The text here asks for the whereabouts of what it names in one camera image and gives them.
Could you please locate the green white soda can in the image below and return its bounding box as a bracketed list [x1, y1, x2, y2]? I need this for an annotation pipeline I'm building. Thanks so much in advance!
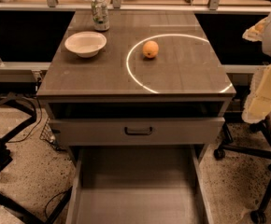
[92, 0, 110, 32]

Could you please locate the black office chair right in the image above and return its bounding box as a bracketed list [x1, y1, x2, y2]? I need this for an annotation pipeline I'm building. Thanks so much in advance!
[213, 113, 271, 224]

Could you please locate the wire mesh basket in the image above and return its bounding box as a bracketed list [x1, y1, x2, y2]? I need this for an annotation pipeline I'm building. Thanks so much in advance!
[40, 119, 58, 150]

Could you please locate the white bowl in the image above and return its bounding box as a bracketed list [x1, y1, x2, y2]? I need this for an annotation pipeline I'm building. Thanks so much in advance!
[64, 32, 107, 58]

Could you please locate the grey drawer cabinet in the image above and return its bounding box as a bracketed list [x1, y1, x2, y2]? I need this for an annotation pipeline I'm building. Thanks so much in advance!
[36, 9, 237, 224]

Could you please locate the black floor cable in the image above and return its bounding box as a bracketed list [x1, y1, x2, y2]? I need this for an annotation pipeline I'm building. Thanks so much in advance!
[7, 98, 44, 144]

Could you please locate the drawer with black handle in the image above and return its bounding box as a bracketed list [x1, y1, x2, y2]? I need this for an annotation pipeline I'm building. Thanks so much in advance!
[50, 118, 224, 146]
[65, 146, 214, 224]

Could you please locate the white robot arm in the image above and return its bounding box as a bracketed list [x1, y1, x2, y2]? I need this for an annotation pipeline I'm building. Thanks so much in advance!
[242, 12, 271, 124]

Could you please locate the orange fruit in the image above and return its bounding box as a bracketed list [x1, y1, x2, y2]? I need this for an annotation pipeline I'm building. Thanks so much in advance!
[142, 40, 159, 59]

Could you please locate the black chair left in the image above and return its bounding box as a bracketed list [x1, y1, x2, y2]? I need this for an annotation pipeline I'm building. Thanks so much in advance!
[0, 91, 73, 224]

